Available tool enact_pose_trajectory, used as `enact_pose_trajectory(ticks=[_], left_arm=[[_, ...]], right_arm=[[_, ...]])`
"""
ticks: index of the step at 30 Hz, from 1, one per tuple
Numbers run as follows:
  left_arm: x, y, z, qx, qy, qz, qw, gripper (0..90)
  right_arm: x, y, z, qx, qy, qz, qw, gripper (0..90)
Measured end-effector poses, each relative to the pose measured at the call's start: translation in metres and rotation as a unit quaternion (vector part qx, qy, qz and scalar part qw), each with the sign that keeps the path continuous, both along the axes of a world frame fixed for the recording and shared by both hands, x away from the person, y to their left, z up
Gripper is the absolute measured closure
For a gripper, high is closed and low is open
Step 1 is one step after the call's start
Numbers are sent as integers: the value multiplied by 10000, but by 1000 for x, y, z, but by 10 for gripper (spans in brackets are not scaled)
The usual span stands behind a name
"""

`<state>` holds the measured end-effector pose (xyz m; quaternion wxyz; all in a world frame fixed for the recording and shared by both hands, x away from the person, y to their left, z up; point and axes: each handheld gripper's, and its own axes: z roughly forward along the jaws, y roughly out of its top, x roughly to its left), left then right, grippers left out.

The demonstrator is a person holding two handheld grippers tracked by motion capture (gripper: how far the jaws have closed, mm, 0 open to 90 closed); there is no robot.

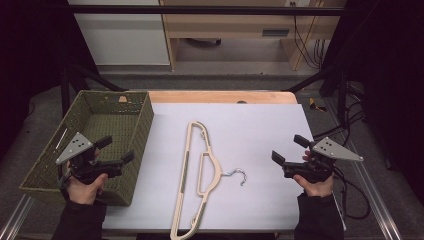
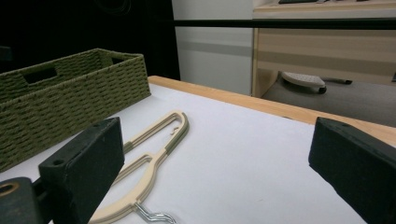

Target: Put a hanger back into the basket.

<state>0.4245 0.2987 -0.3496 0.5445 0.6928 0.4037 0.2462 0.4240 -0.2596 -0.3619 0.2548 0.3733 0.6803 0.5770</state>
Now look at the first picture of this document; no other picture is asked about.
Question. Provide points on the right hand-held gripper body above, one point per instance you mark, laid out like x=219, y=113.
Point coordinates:
x=336, y=151

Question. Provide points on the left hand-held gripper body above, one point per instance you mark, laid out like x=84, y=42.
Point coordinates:
x=75, y=146

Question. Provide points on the green woven basket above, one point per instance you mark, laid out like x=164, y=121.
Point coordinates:
x=110, y=123

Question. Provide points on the beige clothes hanger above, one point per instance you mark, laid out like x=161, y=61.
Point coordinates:
x=245, y=180
x=188, y=140

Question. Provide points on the person's right hand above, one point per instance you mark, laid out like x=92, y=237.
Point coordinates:
x=316, y=189

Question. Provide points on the person's left hand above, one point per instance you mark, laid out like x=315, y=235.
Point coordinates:
x=84, y=192

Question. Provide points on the white table sheet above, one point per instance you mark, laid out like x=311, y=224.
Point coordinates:
x=260, y=133

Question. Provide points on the yellow and black tool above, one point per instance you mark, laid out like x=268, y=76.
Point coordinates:
x=315, y=105

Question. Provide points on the black metal stand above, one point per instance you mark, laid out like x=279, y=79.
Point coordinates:
x=65, y=90
x=340, y=93

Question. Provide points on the dark round table grommet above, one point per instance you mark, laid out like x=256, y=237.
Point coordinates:
x=242, y=101

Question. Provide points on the black curtain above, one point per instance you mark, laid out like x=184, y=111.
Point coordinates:
x=30, y=50
x=390, y=66

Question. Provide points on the white cabinet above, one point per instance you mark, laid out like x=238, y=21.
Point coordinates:
x=123, y=36

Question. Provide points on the light wooden desk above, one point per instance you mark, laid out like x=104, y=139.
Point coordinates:
x=230, y=25

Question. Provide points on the dark chair base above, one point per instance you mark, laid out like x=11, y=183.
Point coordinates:
x=203, y=41

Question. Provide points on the aluminium rail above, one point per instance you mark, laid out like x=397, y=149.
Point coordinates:
x=16, y=216
x=383, y=220

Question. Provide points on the black horizontal frame bar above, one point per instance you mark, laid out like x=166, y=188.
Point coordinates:
x=200, y=10

